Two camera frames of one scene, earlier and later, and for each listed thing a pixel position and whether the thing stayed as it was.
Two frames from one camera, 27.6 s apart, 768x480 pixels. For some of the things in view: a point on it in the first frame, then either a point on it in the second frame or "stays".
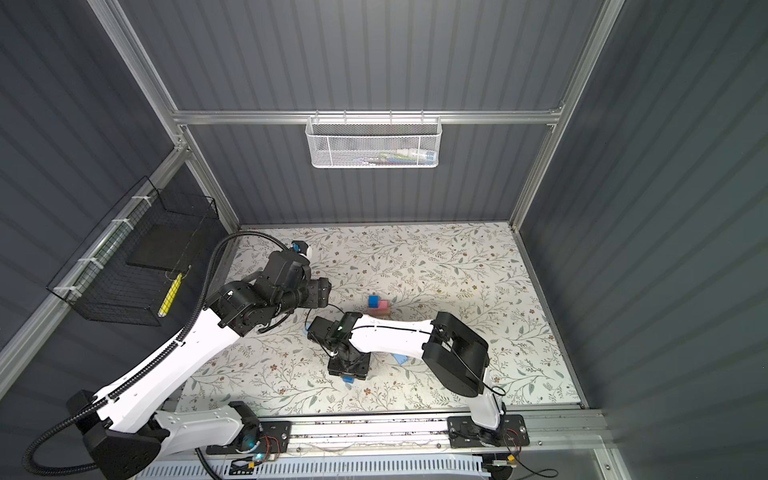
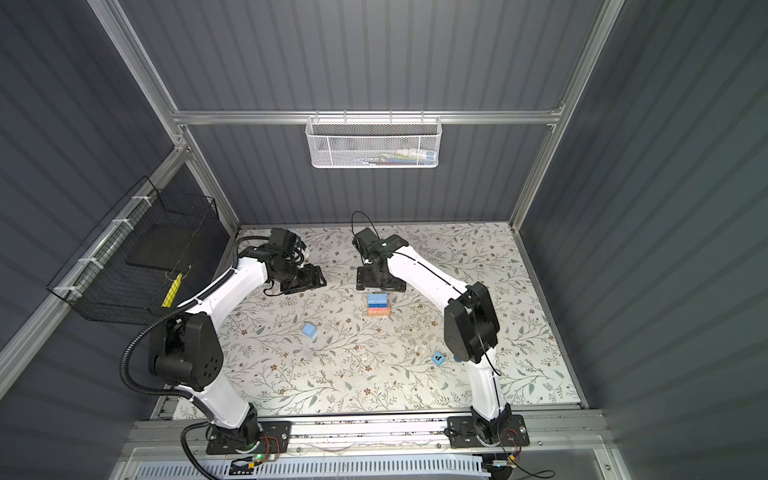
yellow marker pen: [170, 296] stays
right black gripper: [358, 372] to [364, 280]
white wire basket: [370, 142] stays
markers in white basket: [401, 157] stays
